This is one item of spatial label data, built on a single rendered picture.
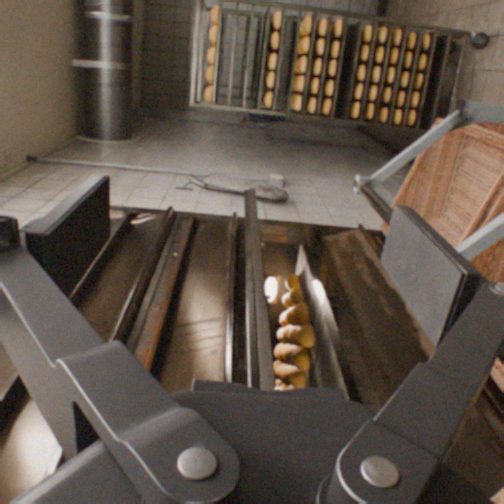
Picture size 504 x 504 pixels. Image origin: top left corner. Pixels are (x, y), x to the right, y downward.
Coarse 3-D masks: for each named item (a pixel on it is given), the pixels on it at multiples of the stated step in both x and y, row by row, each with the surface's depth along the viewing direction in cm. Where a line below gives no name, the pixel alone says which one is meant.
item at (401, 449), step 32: (480, 288) 14; (480, 320) 12; (448, 352) 10; (480, 352) 10; (416, 384) 8; (448, 384) 8; (480, 384) 9; (384, 416) 7; (416, 416) 8; (448, 416) 8; (352, 448) 6; (384, 448) 6; (416, 448) 7; (448, 448) 9; (352, 480) 6; (384, 480) 6; (416, 480) 6
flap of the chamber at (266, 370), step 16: (256, 208) 155; (256, 224) 140; (256, 240) 128; (256, 256) 118; (256, 272) 110; (256, 288) 102; (256, 304) 96; (256, 320) 90; (272, 368) 76; (272, 384) 72
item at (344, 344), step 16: (304, 240) 177; (320, 256) 160; (320, 272) 148; (320, 288) 141; (320, 304) 139; (336, 304) 129; (336, 320) 121; (336, 336) 117; (352, 336) 115; (336, 352) 115; (352, 352) 108; (352, 368) 102; (352, 384) 100; (368, 384) 98; (352, 400) 98; (368, 400) 93
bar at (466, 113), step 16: (464, 112) 105; (480, 112) 105; (496, 112) 105; (448, 128) 108; (416, 144) 109; (400, 160) 111; (368, 176) 114; (384, 176) 113; (368, 192) 104; (384, 208) 93; (496, 224) 67; (480, 240) 68; (496, 240) 68; (464, 256) 69
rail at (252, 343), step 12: (252, 264) 114; (252, 276) 108; (252, 288) 102; (252, 300) 97; (252, 312) 93; (252, 324) 89; (252, 336) 85; (252, 348) 82; (252, 360) 78; (252, 372) 75; (252, 384) 73
